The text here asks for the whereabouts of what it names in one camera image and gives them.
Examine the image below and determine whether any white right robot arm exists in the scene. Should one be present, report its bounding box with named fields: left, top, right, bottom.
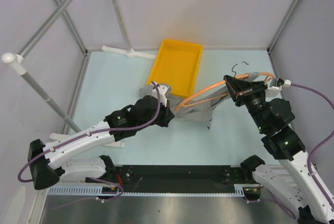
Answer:
left=224, top=75, right=333, bottom=223

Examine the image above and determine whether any yellow plastic tray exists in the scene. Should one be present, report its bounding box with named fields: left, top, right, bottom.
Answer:
left=146, top=39, right=204, bottom=98

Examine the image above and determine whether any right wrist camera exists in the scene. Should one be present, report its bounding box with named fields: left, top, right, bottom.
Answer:
left=266, top=78, right=292, bottom=98

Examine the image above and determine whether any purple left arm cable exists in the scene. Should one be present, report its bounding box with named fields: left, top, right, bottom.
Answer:
left=17, top=81, right=161, bottom=205

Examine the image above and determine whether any white slotted cable duct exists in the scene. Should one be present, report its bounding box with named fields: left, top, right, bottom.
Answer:
left=48, top=185, right=245, bottom=197

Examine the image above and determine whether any white clothes rack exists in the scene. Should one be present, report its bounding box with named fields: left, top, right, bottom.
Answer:
left=1, top=0, right=159, bottom=150

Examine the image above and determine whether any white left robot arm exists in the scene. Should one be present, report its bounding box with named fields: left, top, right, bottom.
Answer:
left=25, top=96, right=174, bottom=190

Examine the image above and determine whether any grey tank top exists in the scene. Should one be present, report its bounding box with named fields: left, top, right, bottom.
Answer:
left=138, top=71, right=261, bottom=131

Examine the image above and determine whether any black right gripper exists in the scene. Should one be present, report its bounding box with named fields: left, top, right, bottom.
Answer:
left=223, top=76, right=268, bottom=133

